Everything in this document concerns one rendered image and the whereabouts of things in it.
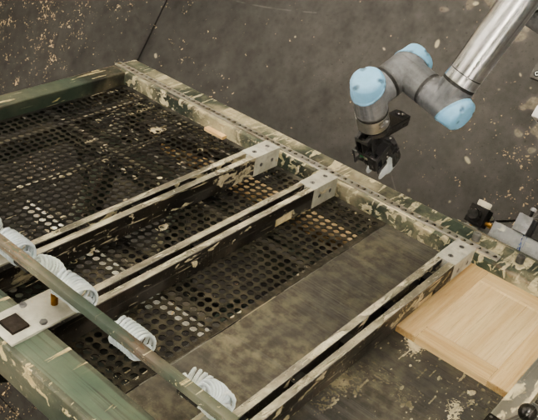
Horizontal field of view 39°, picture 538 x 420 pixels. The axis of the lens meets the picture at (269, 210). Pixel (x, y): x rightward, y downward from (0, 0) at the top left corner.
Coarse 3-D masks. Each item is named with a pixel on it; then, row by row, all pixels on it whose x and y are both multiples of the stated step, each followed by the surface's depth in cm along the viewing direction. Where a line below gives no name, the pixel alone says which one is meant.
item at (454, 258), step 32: (448, 256) 211; (416, 288) 196; (352, 320) 182; (384, 320) 184; (320, 352) 171; (352, 352) 176; (224, 384) 140; (288, 384) 165; (320, 384) 168; (256, 416) 153; (288, 416) 162
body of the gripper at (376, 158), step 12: (360, 132) 173; (384, 132) 172; (360, 144) 176; (372, 144) 174; (384, 144) 177; (396, 144) 180; (360, 156) 180; (372, 156) 177; (384, 156) 177; (372, 168) 180
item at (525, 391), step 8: (536, 360) 184; (528, 368) 181; (536, 368) 181; (528, 376) 179; (536, 376) 179; (520, 384) 176; (528, 384) 176; (536, 384) 177; (512, 392) 173; (520, 392) 174; (528, 392) 174; (536, 392) 174; (504, 400) 171; (512, 400) 171; (520, 400) 172; (528, 400) 172; (496, 408) 168; (504, 408) 169; (512, 408) 169; (496, 416) 166; (504, 416) 167; (512, 416) 167
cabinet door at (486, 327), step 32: (448, 288) 207; (480, 288) 210; (512, 288) 211; (416, 320) 194; (448, 320) 196; (480, 320) 198; (512, 320) 200; (448, 352) 185; (480, 352) 187; (512, 352) 188; (512, 384) 179
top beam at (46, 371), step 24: (48, 336) 161; (0, 360) 160; (24, 360) 154; (48, 360) 155; (72, 360) 156; (24, 384) 156; (48, 384) 150; (72, 384) 150; (96, 384) 151; (48, 408) 153; (72, 408) 146; (96, 408) 146; (120, 408) 147
